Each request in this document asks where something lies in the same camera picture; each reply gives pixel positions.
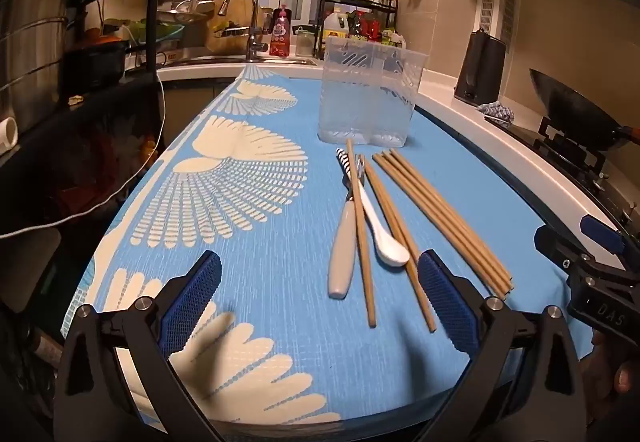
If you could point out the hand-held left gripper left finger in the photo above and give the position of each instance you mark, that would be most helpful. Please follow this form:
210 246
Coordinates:
195 302

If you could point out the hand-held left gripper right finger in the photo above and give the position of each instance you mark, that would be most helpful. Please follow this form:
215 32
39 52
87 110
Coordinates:
447 307

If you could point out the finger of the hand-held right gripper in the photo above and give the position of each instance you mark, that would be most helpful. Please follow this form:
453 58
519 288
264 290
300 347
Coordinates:
555 244
602 232

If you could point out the pile of wooden chopsticks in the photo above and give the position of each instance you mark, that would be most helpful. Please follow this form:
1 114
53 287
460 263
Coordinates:
450 227

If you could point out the clear plastic utensil holder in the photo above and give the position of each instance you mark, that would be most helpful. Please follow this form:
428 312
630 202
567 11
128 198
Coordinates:
370 111

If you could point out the person's right hand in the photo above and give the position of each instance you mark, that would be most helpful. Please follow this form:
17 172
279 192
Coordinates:
617 372

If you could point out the black gas stove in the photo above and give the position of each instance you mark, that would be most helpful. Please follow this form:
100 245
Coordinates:
607 192

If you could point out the blue patterned table mat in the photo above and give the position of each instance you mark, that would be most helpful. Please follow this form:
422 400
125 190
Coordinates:
280 272

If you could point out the black wok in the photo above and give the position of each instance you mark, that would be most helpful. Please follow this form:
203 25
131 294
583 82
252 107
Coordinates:
575 106

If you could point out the blue grey dish cloth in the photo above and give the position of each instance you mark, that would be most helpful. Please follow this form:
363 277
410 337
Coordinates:
497 110

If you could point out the red bag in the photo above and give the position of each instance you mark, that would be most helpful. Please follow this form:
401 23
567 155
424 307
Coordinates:
100 171

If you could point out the yellow plastic toy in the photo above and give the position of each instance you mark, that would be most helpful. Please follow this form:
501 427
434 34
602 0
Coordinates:
148 144

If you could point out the black countertop appliance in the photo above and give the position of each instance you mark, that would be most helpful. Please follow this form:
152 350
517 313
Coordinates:
480 71

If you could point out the beige base cabinet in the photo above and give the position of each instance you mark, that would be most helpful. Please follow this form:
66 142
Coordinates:
195 111

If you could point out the small pale crumpled scrap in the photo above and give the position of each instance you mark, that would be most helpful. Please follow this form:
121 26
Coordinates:
75 100

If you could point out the white roll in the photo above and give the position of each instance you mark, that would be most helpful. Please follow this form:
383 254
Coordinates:
7 131

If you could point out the stainless steel sink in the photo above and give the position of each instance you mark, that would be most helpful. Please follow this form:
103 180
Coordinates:
280 60

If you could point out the white top oil dispenser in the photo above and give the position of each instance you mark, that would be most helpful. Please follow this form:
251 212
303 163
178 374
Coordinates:
400 40

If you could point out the black pot with orange lid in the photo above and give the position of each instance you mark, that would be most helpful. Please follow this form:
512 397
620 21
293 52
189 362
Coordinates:
95 64

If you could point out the round wooden cutting board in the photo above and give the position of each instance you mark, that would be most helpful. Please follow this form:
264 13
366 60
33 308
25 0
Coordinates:
225 39

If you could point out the green label bottle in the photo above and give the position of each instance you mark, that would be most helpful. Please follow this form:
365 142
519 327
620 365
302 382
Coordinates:
388 37

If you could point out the green plastic basin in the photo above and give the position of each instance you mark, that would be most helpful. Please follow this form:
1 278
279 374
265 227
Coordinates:
165 29

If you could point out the red label sauce bottle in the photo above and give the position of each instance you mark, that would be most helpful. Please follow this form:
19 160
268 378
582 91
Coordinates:
375 30

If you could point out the glass jar with green lid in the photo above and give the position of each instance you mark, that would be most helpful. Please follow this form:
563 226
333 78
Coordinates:
305 44

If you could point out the red dish soap pouch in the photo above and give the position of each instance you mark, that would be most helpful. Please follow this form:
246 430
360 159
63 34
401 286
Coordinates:
281 34

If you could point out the chrome kitchen faucet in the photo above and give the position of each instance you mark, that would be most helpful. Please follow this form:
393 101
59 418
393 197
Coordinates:
255 26

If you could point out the stainless steel bowl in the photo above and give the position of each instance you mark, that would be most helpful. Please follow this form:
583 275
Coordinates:
185 9

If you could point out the dark sauce bottle red cap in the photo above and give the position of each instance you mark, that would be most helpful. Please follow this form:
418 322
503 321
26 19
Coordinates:
358 26

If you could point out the stainless steel steamer pot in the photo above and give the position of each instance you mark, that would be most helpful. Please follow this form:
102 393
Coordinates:
35 46

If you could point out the cooking oil jug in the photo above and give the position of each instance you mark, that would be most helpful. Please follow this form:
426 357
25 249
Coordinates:
336 26

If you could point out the wall vent grille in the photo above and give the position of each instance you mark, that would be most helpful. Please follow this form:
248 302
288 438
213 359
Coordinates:
509 16
488 9

